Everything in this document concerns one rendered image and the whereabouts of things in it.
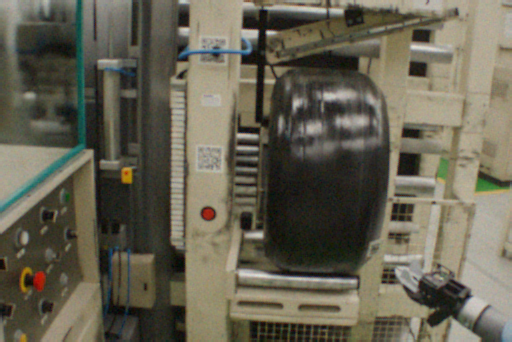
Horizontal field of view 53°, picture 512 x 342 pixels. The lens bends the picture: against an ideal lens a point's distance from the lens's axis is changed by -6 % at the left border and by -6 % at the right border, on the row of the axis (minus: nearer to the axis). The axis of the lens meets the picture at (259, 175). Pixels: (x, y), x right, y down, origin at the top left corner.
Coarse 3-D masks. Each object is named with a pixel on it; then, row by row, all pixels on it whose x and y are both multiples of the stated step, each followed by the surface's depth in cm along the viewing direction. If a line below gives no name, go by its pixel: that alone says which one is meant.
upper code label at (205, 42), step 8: (200, 40) 137; (208, 40) 137; (216, 40) 136; (224, 40) 136; (200, 48) 137; (208, 48) 137; (224, 48) 137; (200, 56) 138; (208, 56) 138; (224, 56) 138; (208, 64) 138; (216, 64) 138; (224, 64) 138
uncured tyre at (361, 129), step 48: (288, 96) 133; (336, 96) 132; (384, 96) 140; (288, 144) 127; (336, 144) 126; (384, 144) 129; (288, 192) 127; (336, 192) 126; (384, 192) 129; (288, 240) 132; (336, 240) 131
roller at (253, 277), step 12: (240, 276) 148; (252, 276) 148; (264, 276) 148; (276, 276) 148; (288, 276) 148; (300, 276) 148; (312, 276) 148; (324, 276) 148; (336, 276) 148; (348, 276) 148; (312, 288) 149; (324, 288) 149; (336, 288) 148; (348, 288) 148
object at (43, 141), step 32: (0, 0) 84; (32, 0) 96; (64, 0) 111; (0, 32) 85; (32, 32) 97; (64, 32) 113; (0, 64) 86; (32, 64) 98; (64, 64) 115; (0, 96) 87; (32, 96) 100; (64, 96) 116; (0, 128) 88; (32, 128) 101; (64, 128) 118; (0, 160) 89; (32, 160) 102; (64, 160) 117; (0, 192) 89
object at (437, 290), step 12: (432, 276) 121; (444, 276) 121; (420, 288) 123; (432, 288) 119; (444, 288) 119; (456, 288) 117; (468, 288) 116; (432, 300) 121; (444, 300) 120; (456, 300) 116; (456, 312) 116
